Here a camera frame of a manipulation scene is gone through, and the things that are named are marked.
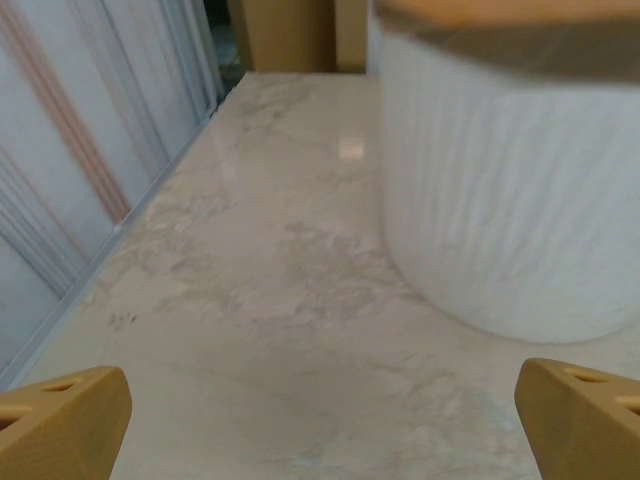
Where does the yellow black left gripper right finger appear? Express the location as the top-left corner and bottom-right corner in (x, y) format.
(516, 357), (640, 480)

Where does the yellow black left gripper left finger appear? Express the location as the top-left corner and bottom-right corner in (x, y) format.
(0, 366), (133, 480)

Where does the white plastic bin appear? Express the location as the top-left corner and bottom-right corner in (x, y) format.
(367, 14), (640, 346)

